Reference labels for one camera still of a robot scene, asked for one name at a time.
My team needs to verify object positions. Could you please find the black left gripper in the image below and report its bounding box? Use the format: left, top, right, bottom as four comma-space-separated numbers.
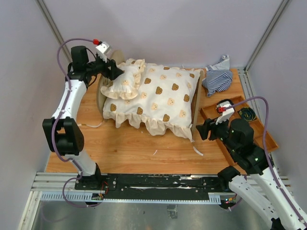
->
86, 54, 124, 81

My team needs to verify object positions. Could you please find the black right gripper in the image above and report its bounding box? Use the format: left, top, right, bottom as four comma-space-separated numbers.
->
196, 113, 239, 152

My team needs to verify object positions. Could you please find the wooden striped pet bed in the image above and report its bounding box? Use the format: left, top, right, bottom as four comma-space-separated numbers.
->
97, 59, 204, 130

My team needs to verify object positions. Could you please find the small bear print pillow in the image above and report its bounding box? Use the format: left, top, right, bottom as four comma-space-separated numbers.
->
100, 58, 146, 100

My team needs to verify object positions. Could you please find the large bear print cushion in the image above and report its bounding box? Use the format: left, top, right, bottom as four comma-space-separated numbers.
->
96, 64, 204, 141

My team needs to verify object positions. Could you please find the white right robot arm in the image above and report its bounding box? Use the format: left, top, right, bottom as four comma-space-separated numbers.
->
196, 118, 307, 230

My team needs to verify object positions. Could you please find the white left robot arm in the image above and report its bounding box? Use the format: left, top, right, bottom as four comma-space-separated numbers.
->
42, 44, 125, 190

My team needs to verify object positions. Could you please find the blue yellow rolled fabric item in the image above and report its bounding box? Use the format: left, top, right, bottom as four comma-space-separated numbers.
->
238, 107, 256, 122

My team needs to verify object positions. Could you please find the blue striped cloth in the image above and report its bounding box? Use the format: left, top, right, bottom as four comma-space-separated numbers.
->
202, 55, 233, 97

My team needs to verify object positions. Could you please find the wooden compartment tray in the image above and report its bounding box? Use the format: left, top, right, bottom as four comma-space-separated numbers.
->
200, 103, 264, 166

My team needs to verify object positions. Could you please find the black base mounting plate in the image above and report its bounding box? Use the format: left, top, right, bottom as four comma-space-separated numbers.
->
75, 173, 231, 202

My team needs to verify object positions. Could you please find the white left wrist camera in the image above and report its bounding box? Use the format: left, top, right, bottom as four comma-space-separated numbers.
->
95, 42, 111, 63

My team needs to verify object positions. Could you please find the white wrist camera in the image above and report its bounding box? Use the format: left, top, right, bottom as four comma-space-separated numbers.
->
215, 102, 235, 125
95, 42, 111, 63

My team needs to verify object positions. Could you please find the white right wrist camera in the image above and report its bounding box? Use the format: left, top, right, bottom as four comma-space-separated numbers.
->
215, 102, 235, 125

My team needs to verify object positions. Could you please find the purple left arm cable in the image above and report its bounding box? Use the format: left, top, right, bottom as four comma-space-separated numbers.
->
40, 38, 101, 222

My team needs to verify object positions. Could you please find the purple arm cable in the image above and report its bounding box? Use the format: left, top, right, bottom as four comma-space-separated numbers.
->
224, 96, 307, 222
40, 38, 101, 222

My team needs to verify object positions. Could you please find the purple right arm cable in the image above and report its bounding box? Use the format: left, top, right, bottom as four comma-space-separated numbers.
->
224, 96, 307, 222

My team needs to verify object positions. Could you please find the right aluminium frame post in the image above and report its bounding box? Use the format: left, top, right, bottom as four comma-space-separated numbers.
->
243, 0, 292, 72

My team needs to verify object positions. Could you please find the aluminium frame post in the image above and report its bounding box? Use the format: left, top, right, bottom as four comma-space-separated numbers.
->
35, 0, 72, 62
243, 0, 292, 72

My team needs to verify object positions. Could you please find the grey slotted cable duct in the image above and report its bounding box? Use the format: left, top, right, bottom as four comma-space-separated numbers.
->
39, 191, 221, 205

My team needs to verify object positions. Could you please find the left aluminium frame post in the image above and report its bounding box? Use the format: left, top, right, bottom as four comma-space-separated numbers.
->
35, 0, 72, 62

